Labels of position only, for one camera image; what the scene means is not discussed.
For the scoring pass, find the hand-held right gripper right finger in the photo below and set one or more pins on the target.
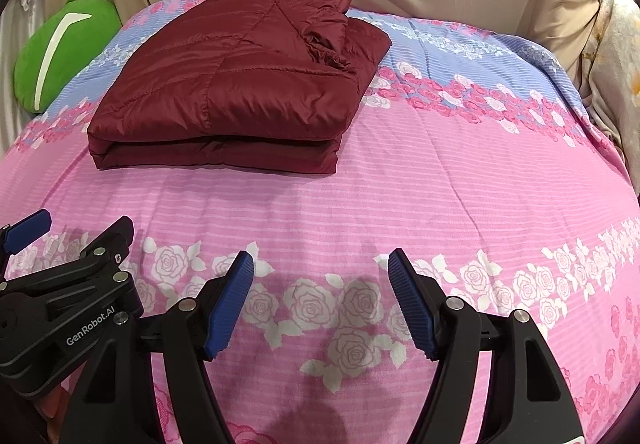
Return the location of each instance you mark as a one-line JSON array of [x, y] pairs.
[[410, 304]]

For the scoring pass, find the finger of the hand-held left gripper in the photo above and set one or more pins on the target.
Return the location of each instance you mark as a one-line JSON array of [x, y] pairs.
[[27, 229], [107, 239]]

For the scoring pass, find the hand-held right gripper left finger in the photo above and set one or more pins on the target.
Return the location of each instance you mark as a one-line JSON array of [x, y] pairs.
[[230, 304]]

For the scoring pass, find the maroon puffer jacket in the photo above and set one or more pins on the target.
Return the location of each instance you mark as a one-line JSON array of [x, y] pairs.
[[235, 84]]

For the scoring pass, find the pink blue floral bedsheet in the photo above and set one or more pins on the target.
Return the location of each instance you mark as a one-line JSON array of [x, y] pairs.
[[400, 184]]

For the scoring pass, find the green pillow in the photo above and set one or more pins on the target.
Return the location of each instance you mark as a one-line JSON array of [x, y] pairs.
[[55, 54]]

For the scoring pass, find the white curtain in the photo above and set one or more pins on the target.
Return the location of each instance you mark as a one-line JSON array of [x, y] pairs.
[[20, 39]]

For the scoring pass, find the cream floral cloth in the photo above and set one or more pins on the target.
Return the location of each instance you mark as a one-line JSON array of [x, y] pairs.
[[615, 74]]

